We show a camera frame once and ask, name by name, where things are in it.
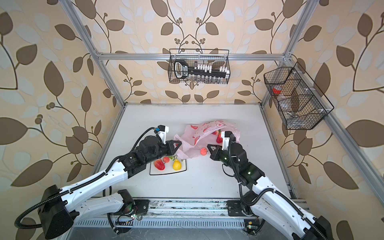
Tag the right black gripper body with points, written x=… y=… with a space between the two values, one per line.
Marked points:
x=223 y=156

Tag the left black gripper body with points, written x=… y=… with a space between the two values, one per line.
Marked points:
x=161 y=150

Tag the large fake strawberry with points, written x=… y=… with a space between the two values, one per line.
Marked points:
x=159 y=164

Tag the pink plastic bag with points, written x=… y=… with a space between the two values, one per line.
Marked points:
x=198 y=136

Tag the small orange fake fruit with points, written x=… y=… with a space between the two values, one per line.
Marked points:
x=203 y=151

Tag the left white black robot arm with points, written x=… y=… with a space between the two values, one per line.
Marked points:
x=59 y=209

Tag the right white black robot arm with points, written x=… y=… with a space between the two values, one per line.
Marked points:
x=264 y=199

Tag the white square plate black rim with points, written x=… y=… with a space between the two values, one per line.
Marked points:
x=168 y=168

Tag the clear bottle red cap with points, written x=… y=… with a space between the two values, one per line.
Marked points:
x=288 y=103

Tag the black test tube rack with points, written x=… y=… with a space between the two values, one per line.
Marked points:
x=199 y=72

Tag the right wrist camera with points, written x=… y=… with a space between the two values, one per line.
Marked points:
x=226 y=136

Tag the right black wire basket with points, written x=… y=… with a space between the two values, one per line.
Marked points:
x=314 y=104

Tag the black wire basket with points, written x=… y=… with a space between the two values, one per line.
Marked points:
x=314 y=104
x=215 y=57

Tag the back black wire basket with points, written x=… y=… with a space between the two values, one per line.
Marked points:
x=215 y=57

